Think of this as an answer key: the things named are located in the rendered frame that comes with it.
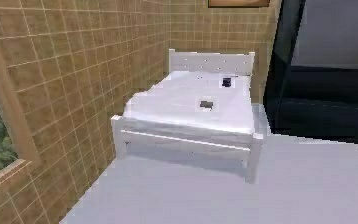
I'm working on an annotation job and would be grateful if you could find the white bed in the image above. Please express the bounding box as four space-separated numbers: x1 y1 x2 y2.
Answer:
110 48 265 184

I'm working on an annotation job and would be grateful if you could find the wood framed window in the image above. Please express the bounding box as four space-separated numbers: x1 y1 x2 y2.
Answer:
0 16 41 198

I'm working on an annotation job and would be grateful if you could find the brown framed wall picture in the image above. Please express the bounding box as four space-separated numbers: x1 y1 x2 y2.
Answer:
207 0 271 9

